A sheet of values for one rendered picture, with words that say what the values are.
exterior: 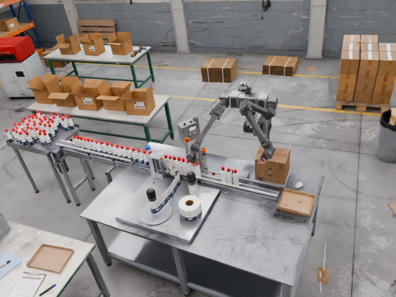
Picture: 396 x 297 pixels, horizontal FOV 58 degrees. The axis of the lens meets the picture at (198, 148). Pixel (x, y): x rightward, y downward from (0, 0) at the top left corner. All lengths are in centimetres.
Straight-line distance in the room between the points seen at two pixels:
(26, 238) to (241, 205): 207
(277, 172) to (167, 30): 657
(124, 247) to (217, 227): 127
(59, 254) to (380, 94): 522
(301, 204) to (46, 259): 235
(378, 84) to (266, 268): 416
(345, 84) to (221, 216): 375
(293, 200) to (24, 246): 255
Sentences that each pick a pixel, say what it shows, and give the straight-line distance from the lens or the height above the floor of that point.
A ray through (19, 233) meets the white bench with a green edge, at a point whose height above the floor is 80.
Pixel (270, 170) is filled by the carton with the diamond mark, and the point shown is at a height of 101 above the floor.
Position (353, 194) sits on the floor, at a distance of 490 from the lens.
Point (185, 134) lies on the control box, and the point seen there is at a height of 139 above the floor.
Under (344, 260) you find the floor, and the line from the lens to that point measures 420.
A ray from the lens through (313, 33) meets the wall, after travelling 846.
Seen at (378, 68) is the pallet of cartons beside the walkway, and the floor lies 75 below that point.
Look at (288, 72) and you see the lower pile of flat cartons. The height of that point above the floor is 7.
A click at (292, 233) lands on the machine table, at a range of 324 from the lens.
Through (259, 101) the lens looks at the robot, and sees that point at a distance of 370.
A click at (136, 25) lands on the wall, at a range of 989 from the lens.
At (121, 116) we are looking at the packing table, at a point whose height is 78.
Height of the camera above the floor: 328
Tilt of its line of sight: 36 degrees down
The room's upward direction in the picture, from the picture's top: 8 degrees counter-clockwise
